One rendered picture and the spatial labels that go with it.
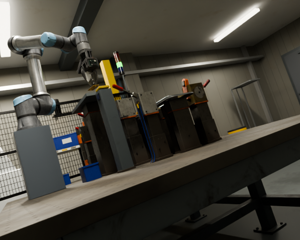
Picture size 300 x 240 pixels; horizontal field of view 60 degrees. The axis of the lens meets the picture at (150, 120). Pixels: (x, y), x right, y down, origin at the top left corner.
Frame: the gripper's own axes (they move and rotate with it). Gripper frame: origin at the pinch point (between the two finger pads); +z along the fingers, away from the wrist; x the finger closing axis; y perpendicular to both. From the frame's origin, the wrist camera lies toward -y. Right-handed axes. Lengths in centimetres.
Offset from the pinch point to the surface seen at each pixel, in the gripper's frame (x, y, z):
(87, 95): -8.2, 6.2, 8.0
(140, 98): 7.5, 29.8, 19.7
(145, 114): 7.5, 29.9, 28.3
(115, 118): -3.0, 18.4, 25.8
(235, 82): 558, -237, -59
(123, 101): 14.2, 5.0, 13.8
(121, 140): -3.1, 18.4, 37.4
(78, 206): -57, 83, 53
